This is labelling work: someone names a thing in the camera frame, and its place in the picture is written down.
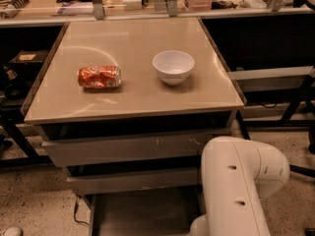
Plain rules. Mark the white object on floor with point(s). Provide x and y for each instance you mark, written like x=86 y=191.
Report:
x=11 y=231

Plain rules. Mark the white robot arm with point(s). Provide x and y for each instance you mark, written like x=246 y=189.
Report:
x=236 y=176

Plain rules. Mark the grey middle drawer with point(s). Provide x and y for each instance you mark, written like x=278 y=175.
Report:
x=134 y=181

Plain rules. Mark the grey bottom drawer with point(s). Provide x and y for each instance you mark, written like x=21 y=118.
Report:
x=158 y=212

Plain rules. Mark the black chair leg with caster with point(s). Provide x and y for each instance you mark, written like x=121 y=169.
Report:
x=302 y=170

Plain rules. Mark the grey drawer cabinet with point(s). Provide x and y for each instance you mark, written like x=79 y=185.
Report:
x=143 y=104

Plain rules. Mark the crushed orange soda can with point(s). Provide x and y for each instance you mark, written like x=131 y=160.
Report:
x=99 y=77

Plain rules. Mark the grey drawer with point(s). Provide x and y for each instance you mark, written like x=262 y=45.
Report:
x=134 y=181
x=99 y=150
x=158 y=212

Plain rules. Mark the black box with label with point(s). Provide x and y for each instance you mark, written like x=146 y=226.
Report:
x=26 y=57

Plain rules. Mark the grey top drawer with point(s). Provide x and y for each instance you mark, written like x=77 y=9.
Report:
x=99 y=150

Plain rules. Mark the white bowl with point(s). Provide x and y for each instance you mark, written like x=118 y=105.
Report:
x=173 y=66

